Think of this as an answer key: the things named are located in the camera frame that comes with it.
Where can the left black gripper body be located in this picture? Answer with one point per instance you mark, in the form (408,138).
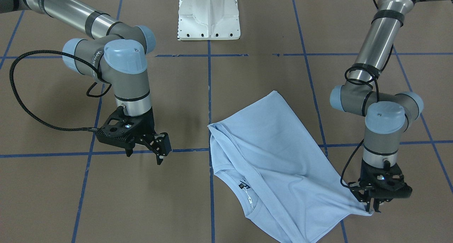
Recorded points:
(365,173)

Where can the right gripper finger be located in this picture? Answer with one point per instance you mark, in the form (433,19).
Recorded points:
(159,144)
(129,152)

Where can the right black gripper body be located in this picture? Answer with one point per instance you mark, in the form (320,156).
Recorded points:
(145,123)

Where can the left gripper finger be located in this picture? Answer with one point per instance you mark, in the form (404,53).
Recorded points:
(376,205)
(367,204)

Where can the light blue t-shirt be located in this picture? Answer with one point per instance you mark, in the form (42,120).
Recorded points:
(296,192)

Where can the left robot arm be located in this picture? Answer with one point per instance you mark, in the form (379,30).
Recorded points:
(386,116)

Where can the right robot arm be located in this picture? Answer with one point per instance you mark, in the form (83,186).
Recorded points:
(114,54)

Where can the white neck hang tag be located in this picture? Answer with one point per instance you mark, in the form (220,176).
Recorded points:
(245,187)

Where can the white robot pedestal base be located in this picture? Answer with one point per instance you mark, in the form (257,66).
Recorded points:
(208,20)

